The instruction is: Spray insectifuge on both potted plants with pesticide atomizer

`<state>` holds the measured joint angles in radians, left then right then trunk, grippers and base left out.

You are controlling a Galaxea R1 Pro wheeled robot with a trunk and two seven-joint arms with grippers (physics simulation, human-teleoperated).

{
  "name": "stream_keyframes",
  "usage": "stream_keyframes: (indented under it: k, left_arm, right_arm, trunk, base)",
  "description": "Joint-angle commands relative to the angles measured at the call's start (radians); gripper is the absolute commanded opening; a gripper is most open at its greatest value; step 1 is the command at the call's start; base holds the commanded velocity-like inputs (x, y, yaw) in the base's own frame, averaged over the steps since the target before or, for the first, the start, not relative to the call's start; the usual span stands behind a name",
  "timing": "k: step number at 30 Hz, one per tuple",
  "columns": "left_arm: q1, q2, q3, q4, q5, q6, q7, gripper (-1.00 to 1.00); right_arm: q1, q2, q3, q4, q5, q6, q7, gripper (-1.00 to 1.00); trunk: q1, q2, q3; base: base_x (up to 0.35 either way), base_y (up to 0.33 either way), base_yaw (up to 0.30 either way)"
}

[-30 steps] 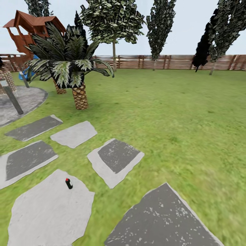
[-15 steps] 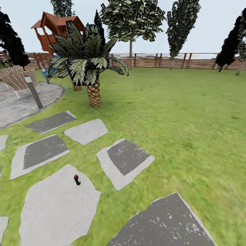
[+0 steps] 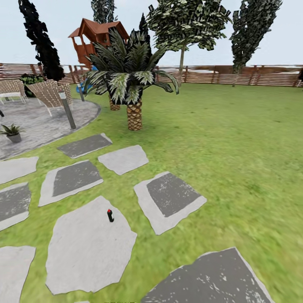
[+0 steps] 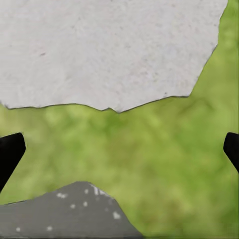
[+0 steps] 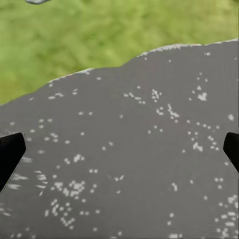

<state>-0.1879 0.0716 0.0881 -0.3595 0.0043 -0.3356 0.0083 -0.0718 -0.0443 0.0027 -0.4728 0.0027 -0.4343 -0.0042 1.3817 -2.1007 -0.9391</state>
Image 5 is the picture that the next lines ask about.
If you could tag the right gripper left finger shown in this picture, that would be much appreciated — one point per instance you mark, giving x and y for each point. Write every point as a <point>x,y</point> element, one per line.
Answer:
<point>12,148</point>

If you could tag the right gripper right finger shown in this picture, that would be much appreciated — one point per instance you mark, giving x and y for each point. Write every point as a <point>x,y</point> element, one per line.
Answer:
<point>231,148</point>

